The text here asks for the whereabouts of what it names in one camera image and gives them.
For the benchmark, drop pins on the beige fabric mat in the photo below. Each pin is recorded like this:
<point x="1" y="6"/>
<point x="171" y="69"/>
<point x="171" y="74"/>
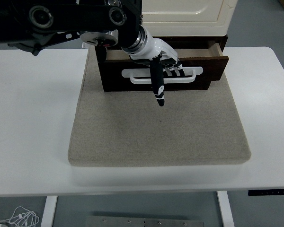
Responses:
<point x="156" y="132"/>

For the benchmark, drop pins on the dark wooden drawer case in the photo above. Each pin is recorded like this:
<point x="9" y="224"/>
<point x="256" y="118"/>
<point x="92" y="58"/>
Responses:
<point x="191" y="39"/>

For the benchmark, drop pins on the black table control panel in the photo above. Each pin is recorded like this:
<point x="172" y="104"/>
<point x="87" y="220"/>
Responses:
<point x="269" y="192"/>

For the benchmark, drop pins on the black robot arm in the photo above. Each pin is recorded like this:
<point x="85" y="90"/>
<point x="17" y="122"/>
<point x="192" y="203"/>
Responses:
<point x="73" y="14"/>

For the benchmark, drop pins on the dark wooden drawer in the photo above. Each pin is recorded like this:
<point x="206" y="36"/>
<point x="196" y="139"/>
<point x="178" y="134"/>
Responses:
<point x="210" y="68"/>

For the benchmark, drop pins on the white and black hand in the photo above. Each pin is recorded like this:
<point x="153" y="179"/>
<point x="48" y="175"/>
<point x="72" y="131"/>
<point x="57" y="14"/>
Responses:
<point x="156" y="48"/>

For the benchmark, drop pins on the grey metal plate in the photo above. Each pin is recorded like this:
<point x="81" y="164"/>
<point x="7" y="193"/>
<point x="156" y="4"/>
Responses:
<point x="144" y="221"/>

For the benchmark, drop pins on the white table leg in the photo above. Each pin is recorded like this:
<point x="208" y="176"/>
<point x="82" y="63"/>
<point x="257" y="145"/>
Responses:
<point x="48" y="210"/>
<point x="226" y="210"/>

